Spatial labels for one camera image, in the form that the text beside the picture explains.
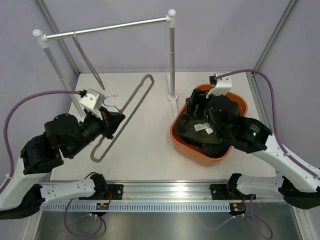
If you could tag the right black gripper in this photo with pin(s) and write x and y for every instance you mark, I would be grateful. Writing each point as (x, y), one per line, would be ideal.
(198, 97)

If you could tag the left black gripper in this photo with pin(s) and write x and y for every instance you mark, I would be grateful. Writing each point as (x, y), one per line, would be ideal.
(112, 121)

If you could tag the olive green shorts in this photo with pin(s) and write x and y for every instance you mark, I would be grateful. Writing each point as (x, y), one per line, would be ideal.
(194, 131)

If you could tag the grey hanger with metal hook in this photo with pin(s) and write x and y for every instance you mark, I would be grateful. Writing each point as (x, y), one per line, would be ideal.
(87, 61)

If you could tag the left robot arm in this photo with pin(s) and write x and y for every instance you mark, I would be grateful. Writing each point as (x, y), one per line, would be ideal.
(64, 137)

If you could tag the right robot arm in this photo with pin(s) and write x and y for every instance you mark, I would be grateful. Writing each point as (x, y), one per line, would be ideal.
(297, 184)

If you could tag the orange plastic basket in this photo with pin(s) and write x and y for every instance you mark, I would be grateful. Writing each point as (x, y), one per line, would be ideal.
(196, 153)

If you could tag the white clothes rack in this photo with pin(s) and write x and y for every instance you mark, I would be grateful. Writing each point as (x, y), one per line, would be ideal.
(170, 18)

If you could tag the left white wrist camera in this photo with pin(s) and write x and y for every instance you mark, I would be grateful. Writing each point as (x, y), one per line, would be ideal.
(92, 100)

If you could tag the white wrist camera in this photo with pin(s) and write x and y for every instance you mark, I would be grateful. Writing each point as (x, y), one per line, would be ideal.
(221, 85)
(92, 100)

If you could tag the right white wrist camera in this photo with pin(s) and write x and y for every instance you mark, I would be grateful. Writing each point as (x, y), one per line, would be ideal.
(221, 85)

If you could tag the aluminium mounting rail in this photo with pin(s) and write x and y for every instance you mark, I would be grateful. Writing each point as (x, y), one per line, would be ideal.
(165, 191)

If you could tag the white slotted cable duct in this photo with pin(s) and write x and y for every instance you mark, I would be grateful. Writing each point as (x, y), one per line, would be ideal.
(141, 207)

